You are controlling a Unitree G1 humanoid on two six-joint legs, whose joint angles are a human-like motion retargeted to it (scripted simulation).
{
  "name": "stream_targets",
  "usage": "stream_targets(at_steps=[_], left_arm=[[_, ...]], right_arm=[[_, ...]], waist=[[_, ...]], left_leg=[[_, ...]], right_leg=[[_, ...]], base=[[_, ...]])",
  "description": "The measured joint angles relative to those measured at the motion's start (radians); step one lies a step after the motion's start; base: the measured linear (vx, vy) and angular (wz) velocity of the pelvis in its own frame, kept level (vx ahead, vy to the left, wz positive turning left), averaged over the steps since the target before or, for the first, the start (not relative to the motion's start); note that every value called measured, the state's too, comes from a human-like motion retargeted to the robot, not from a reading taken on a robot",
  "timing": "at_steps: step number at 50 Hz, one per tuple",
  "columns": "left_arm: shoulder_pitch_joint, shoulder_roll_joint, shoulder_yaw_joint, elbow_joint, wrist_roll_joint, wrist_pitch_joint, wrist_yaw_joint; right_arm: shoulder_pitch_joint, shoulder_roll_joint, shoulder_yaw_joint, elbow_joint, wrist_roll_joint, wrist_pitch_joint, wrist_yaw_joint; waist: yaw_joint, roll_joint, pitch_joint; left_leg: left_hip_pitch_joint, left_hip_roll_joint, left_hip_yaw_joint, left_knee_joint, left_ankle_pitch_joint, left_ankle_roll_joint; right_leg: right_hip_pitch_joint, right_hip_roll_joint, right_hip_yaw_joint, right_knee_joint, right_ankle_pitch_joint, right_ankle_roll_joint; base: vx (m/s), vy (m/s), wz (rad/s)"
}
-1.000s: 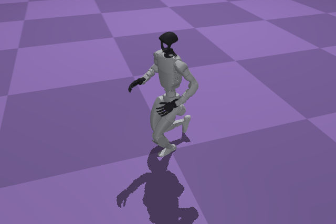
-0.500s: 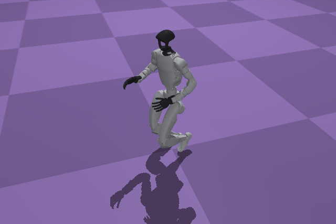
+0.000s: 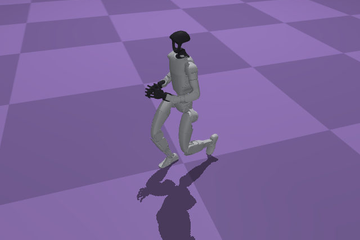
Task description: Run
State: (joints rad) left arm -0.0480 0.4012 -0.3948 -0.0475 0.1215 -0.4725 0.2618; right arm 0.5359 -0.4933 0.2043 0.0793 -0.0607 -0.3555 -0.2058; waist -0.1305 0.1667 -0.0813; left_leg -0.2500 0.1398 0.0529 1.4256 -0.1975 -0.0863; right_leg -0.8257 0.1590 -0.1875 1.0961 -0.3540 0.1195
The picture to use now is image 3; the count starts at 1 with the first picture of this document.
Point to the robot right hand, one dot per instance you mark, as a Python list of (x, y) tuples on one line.
[(160, 83)]

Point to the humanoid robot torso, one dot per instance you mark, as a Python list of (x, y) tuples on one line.
[(179, 79)]

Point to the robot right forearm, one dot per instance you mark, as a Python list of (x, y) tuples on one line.
[(167, 80)]

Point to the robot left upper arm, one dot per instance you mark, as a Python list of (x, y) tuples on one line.
[(191, 71)]

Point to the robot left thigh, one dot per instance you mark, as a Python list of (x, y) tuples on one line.
[(185, 128)]

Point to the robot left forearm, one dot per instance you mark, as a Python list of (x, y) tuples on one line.
[(182, 97)]

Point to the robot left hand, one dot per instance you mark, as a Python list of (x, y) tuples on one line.
[(158, 93)]

